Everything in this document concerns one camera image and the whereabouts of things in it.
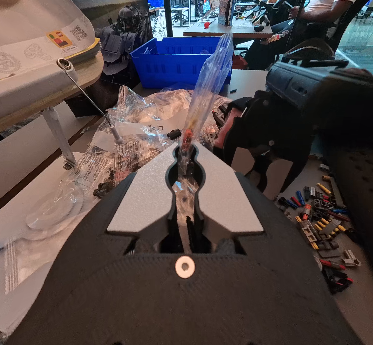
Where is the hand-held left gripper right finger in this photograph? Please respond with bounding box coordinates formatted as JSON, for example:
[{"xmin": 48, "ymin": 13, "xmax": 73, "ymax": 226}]
[{"xmin": 192, "ymin": 142, "xmax": 264, "ymax": 253}]

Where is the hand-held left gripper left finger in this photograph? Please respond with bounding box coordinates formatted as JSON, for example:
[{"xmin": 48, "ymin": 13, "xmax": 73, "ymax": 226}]
[{"xmin": 106, "ymin": 142, "xmax": 179, "ymax": 253}]

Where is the small clear lego bag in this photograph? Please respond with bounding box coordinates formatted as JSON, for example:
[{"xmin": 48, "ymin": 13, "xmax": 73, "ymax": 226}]
[{"xmin": 172, "ymin": 33, "xmax": 234, "ymax": 252}]

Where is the pile of loose lego pieces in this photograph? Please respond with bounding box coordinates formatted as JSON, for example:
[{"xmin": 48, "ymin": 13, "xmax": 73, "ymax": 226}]
[{"xmin": 275, "ymin": 173, "xmax": 362, "ymax": 295}]

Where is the crumpled clear lego bag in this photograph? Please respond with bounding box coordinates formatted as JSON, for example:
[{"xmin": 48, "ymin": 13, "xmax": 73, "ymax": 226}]
[{"xmin": 146, "ymin": 88, "xmax": 199, "ymax": 110}]

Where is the dark lego set box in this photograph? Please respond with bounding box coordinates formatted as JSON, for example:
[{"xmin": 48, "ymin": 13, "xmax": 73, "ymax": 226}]
[{"xmin": 57, "ymin": 0, "xmax": 158, "ymax": 119}]

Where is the person's right hand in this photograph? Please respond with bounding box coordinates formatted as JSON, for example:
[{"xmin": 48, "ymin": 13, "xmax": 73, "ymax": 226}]
[{"xmin": 217, "ymin": 109, "xmax": 244, "ymax": 149}]

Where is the clear bag with warning print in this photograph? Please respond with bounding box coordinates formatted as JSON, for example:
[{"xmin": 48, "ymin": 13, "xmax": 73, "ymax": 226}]
[{"xmin": 63, "ymin": 141, "xmax": 141, "ymax": 189}]

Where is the black office chair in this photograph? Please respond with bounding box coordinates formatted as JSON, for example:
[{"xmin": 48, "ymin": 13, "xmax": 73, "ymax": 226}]
[{"xmin": 248, "ymin": 0, "xmax": 373, "ymax": 72}]

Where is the brown office desk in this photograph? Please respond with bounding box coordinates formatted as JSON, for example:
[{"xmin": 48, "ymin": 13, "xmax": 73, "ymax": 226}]
[{"xmin": 183, "ymin": 16, "xmax": 273, "ymax": 39}]

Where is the flat serrated clear bag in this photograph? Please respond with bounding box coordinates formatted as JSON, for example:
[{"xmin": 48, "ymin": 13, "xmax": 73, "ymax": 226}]
[{"xmin": 0, "ymin": 231, "xmax": 91, "ymax": 296}]

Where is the patterned box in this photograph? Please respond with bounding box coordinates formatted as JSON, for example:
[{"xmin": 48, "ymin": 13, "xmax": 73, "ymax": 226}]
[{"xmin": 218, "ymin": 0, "xmax": 236, "ymax": 28}]

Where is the blue storage bin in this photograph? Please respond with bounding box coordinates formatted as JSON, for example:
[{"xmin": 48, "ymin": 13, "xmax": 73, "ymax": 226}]
[
  {"xmin": 147, "ymin": 37, "xmax": 231, "ymax": 60},
  {"xmin": 130, "ymin": 48, "xmax": 233, "ymax": 92}
]

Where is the wooden book stand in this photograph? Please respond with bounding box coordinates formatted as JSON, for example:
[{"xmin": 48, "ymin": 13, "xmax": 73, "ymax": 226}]
[{"xmin": 0, "ymin": 51, "xmax": 124, "ymax": 232}]

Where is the yellow-edged instruction booklet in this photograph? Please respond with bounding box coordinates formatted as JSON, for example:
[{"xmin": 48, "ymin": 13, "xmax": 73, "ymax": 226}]
[{"xmin": 68, "ymin": 37, "xmax": 102, "ymax": 66}]

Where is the black sign stand pole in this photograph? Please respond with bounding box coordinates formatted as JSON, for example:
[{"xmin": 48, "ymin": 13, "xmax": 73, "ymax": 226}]
[{"xmin": 160, "ymin": 0, "xmax": 174, "ymax": 38}]

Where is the printed car picture sheet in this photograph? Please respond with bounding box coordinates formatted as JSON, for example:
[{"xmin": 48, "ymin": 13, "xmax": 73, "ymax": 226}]
[{"xmin": 0, "ymin": 0, "xmax": 97, "ymax": 81}]

